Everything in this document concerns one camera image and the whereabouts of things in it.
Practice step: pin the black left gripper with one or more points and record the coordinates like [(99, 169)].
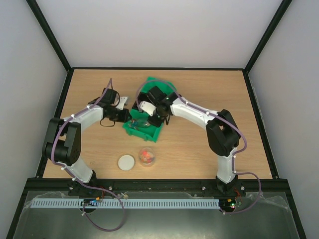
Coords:
[(125, 119)]

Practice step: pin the light blue slotted cable duct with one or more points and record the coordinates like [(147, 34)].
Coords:
[(126, 203)]

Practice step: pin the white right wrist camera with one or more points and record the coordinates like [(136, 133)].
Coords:
[(147, 107)]

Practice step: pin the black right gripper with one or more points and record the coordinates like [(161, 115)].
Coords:
[(155, 120)]

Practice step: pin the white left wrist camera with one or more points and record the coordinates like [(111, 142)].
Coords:
[(122, 101)]

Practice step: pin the clear plastic jar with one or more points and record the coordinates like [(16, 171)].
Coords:
[(146, 157)]

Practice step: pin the white round jar lid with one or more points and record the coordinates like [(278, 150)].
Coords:
[(126, 162)]

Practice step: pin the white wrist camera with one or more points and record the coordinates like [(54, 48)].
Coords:
[(122, 101), (147, 107)]

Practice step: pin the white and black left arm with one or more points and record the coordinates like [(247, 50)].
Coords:
[(62, 144)]

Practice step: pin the black bin with lollipops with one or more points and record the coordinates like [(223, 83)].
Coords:
[(141, 97)]

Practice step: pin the green bin with star candies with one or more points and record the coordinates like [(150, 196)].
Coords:
[(166, 88)]

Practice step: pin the silver metal scoop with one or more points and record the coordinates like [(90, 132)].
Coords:
[(141, 123)]

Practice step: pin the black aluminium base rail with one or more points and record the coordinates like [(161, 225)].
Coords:
[(204, 188)]

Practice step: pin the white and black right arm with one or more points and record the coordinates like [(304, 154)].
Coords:
[(220, 127)]

